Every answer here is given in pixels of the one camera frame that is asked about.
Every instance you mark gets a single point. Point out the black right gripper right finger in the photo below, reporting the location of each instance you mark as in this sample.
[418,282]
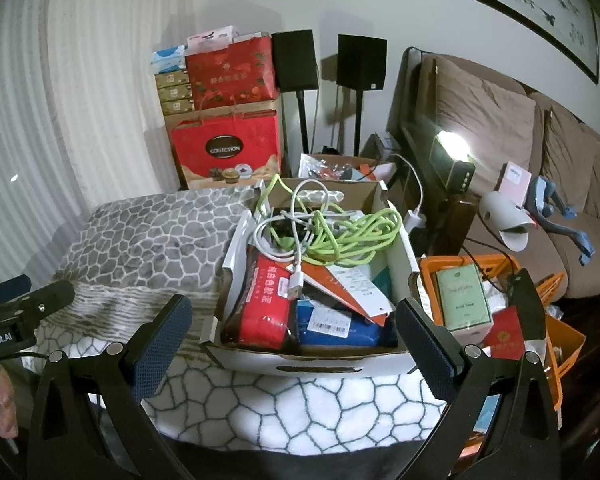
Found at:
[522,439]

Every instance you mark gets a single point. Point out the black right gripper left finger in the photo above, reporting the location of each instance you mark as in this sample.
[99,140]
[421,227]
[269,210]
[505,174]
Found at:
[65,437]

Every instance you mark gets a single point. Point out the white cardboard storage box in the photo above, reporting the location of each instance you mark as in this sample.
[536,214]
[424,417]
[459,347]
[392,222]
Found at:
[399,260]

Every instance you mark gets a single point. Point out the person's left hand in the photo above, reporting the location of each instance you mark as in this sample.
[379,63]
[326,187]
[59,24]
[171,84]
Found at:
[8,408]

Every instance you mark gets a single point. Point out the red paper packet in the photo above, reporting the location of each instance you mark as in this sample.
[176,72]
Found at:
[505,339]

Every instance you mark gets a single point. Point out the orange plastic basket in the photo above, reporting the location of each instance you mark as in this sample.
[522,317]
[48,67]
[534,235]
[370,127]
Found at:
[564,343]

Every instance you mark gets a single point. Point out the green tissue pack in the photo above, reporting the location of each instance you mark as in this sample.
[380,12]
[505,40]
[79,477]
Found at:
[461,298]

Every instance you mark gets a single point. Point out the grey white patterned blanket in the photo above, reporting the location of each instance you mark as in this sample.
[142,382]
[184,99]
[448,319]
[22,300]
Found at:
[133,255]

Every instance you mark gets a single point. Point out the red snack bag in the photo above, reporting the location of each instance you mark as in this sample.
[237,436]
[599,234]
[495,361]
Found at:
[264,317]

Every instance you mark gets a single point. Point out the white clothing tag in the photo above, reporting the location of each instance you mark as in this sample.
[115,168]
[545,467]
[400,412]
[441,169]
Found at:
[367,295]

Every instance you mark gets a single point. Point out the white slipper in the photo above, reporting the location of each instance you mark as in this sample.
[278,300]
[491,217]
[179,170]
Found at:
[510,224]

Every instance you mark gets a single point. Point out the blue packet with barcode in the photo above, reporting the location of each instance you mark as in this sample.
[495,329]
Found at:
[323,326]

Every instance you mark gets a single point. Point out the blue phone holder clamp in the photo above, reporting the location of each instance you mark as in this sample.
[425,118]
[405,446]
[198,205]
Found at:
[542,202]

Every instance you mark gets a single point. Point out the pink card box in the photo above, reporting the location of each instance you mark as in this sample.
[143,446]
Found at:
[514,183]

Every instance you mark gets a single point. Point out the brown sofa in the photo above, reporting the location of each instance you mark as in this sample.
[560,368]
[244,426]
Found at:
[502,121]

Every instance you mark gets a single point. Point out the stacked gold small boxes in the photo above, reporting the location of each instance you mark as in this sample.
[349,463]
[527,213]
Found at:
[175,92]

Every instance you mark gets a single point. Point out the red Collection gift box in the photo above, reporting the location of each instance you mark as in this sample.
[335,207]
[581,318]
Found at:
[230,145]

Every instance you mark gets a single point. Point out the blue white tissue pack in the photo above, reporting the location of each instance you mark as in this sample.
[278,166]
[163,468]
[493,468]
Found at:
[168,60]

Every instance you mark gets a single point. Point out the red patterned gift bag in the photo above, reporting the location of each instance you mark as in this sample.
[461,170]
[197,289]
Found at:
[239,74]

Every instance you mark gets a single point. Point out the black speaker left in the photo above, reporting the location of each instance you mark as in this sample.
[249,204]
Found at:
[294,60]

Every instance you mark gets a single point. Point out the black speaker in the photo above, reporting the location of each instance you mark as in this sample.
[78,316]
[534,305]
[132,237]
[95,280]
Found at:
[294,60]
[361,62]

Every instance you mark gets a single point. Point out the black speaker right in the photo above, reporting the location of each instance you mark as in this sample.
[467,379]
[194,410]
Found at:
[361,62]

